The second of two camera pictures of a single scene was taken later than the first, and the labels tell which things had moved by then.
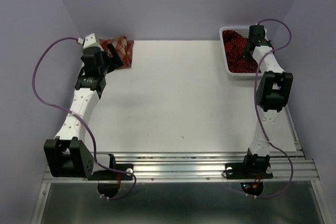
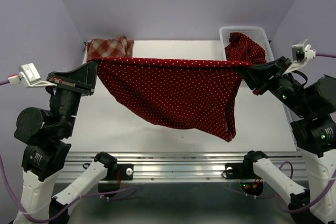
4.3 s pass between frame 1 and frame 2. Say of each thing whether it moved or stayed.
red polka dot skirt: moved
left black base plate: stayed
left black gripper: moved
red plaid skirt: stayed
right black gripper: moved
